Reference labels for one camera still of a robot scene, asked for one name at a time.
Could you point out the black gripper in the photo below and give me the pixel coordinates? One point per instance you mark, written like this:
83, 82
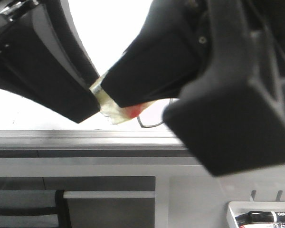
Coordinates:
232, 117

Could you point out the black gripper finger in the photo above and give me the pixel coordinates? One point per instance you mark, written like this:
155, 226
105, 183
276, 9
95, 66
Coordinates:
43, 59
169, 51

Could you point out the white taped whiteboard marker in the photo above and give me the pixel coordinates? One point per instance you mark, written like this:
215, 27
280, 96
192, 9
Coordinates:
110, 109

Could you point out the white marker tray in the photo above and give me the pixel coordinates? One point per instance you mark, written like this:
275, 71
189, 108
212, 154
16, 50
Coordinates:
236, 208

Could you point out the black deli marker in tray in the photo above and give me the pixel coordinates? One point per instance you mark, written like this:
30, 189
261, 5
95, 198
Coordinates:
260, 217

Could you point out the dark cabinet panel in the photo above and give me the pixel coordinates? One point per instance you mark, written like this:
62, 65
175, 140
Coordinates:
77, 202

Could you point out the white whiteboard with metal frame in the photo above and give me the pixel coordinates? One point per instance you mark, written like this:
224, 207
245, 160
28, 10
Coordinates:
87, 139

